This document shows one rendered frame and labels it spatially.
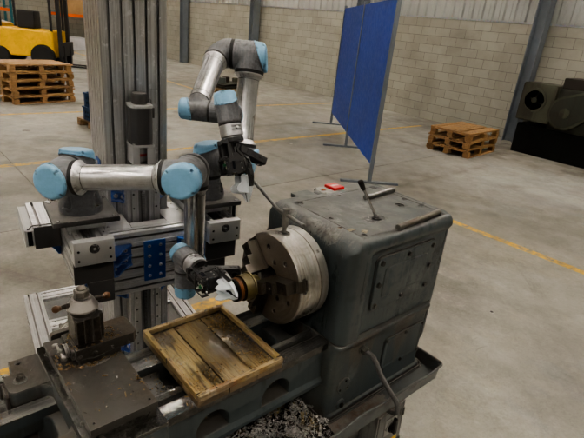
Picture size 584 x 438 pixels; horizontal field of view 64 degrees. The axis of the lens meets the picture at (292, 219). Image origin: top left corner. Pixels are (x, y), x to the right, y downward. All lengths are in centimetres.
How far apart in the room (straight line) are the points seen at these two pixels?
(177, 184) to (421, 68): 1172
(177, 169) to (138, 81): 57
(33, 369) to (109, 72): 106
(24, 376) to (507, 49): 1135
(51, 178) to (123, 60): 55
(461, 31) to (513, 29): 121
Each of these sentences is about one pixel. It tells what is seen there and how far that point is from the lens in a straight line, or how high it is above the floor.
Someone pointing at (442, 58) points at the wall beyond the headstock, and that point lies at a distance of 1268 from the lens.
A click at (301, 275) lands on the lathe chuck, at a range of 145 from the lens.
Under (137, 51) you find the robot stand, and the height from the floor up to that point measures 171.
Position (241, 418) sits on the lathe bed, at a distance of 160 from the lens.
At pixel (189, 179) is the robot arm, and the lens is 149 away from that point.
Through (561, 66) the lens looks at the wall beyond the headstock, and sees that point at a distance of 1149.
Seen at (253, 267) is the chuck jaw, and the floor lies 113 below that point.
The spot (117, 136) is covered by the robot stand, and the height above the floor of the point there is 140.
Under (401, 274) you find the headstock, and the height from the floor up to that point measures 107.
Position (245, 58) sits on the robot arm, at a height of 172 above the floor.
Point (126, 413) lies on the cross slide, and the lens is 127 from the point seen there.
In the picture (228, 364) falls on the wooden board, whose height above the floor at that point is 88.
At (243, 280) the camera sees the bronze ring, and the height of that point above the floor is 112.
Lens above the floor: 186
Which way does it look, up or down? 22 degrees down
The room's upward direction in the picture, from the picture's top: 6 degrees clockwise
